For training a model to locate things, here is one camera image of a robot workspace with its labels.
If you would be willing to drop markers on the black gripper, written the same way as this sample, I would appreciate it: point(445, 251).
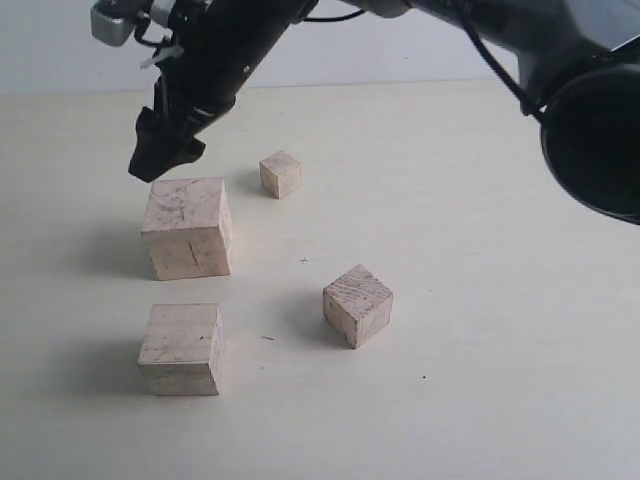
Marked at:
point(219, 45)

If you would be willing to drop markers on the smallest wooden cube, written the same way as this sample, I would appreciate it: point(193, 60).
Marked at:
point(280, 174)

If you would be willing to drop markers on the second largest wooden cube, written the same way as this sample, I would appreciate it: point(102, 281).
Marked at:
point(182, 352)

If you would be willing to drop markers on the medium wooden cube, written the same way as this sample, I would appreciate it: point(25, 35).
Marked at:
point(357, 305)

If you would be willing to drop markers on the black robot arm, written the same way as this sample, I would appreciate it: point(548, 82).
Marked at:
point(572, 65)

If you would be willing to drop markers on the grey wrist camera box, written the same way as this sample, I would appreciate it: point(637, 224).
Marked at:
point(114, 21)

